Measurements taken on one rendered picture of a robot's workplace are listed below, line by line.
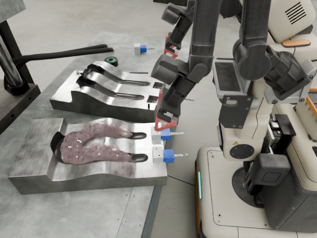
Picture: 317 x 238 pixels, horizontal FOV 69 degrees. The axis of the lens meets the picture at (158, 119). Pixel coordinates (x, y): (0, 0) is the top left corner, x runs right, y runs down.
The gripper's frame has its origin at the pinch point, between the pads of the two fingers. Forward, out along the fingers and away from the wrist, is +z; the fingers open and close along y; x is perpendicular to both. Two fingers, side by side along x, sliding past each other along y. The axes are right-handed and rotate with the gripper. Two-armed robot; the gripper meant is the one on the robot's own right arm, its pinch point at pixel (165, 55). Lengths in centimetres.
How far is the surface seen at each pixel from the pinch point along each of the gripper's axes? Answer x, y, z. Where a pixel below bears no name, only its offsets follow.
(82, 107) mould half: -25.5, 21.8, 30.7
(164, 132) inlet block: 7.6, 37.1, 10.4
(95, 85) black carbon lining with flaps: -24.1, 15.1, 21.0
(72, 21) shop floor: -110, -293, 168
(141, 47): -8.3, -38.0, 21.7
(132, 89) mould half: -8.1, 12.0, 16.6
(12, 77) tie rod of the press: -63, 7, 44
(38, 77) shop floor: -92, -121, 158
